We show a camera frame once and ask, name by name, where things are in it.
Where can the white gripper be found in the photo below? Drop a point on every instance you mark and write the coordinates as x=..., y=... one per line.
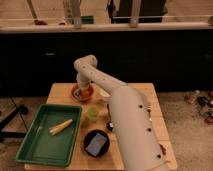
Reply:
x=83, y=82

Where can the grey towel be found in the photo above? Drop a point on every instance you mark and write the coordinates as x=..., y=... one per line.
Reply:
x=77, y=94

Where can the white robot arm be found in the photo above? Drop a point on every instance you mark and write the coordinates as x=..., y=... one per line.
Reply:
x=137, y=140

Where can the red bowl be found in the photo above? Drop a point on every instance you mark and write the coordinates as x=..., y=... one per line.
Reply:
x=86, y=94

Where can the black bowl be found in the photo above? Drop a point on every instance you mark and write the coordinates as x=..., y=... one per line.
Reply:
x=105, y=147

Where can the green plastic cup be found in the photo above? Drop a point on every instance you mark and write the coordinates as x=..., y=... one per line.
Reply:
x=92, y=114

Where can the yellow corn cob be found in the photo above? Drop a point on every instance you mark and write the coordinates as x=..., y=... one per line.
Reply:
x=60, y=127

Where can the blue grey sponge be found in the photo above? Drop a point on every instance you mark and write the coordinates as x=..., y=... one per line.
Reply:
x=95, y=144

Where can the green plastic tray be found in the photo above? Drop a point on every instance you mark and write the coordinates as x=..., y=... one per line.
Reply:
x=40, y=147

